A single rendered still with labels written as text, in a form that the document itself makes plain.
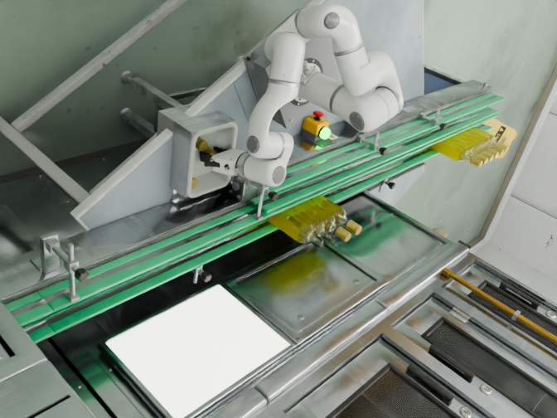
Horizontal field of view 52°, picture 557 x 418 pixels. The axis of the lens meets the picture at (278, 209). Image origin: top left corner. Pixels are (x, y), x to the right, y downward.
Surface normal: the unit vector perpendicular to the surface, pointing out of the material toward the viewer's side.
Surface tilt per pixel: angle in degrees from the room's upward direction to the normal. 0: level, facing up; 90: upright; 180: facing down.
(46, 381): 90
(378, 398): 90
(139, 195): 0
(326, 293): 90
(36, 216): 90
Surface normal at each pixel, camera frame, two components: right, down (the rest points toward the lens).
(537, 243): -0.69, 0.30
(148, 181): 0.71, 0.48
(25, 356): 0.17, -0.82
